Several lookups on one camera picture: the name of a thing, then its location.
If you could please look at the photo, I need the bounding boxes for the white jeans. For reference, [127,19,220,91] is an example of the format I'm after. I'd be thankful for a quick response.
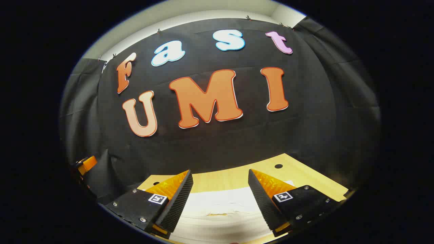
[170,180,296,243]

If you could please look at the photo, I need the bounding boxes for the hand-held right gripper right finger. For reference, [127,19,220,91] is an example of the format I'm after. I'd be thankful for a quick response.
[248,168,343,238]

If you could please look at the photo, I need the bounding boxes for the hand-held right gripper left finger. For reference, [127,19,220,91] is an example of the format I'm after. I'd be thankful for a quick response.
[104,169,194,237]

